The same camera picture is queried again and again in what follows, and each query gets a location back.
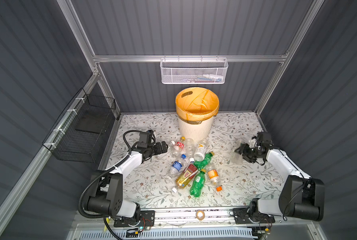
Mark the white ribbed trash bin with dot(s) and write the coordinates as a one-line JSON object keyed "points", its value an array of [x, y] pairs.
{"points": [[195, 130]]}

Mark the tape roll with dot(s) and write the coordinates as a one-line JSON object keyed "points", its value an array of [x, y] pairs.
{"points": [[200, 215]]}

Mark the green bottle yellow cap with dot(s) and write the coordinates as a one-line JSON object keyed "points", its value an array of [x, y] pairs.
{"points": [[198, 184]]}

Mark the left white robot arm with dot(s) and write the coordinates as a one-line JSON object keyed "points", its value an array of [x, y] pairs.
{"points": [[103, 197]]}

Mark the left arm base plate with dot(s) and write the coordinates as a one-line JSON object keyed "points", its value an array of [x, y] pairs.
{"points": [[143, 218]]}

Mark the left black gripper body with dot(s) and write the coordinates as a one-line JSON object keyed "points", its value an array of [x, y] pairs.
{"points": [[156, 149]]}

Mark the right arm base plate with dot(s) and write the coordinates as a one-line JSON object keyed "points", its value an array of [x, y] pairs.
{"points": [[246, 216]]}

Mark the white tube in basket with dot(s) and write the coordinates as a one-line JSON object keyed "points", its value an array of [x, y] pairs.
{"points": [[215, 78]]}

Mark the yellow tea bottle red label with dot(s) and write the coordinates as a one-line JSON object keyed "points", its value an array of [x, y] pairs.
{"points": [[184, 178]]}

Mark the orange bin liner bag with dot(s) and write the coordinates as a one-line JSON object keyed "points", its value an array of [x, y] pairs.
{"points": [[195, 105]]}

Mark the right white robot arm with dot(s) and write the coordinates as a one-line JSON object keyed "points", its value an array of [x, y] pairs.
{"points": [[302, 196]]}

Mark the clear bottle white cap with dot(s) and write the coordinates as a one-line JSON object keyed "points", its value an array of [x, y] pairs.
{"points": [[189, 147]]}

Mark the clear bottle red label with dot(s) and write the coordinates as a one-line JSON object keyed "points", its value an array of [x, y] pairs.
{"points": [[177, 146]]}

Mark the black wire wall basket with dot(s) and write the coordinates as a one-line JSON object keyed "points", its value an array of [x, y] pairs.
{"points": [[85, 130]]}

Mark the white yellow label bottle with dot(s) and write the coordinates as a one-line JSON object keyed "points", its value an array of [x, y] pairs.
{"points": [[201, 150]]}

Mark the white wire wall basket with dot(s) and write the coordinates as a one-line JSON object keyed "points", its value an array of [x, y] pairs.
{"points": [[189, 71]]}

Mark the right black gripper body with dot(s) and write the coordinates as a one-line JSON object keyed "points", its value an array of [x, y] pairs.
{"points": [[249, 152]]}

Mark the clear bottle blue label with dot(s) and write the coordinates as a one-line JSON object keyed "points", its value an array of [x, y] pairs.
{"points": [[177, 165]]}

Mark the clear bottle orange label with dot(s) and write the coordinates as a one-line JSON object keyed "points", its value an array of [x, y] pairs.
{"points": [[214, 177]]}

